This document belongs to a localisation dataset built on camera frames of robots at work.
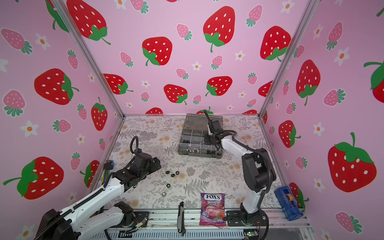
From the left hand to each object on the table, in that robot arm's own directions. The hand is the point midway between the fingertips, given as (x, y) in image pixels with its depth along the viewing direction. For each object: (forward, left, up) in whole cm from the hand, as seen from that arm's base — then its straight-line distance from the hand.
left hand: (155, 163), depth 84 cm
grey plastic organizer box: (+22, -22, -8) cm, 32 cm away
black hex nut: (-9, -7, -9) cm, 15 cm away
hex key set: (+2, +32, -9) cm, 34 cm away
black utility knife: (-28, -16, -8) cm, 33 cm away
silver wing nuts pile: (+13, -21, -7) cm, 26 cm away
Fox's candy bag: (-23, -33, -7) cm, 40 cm away
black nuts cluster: (-2, -12, -9) cm, 15 cm away
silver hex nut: (-14, -6, -9) cm, 18 cm away
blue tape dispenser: (-20, -71, -4) cm, 74 cm away
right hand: (+18, -30, +1) cm, 35 cm away
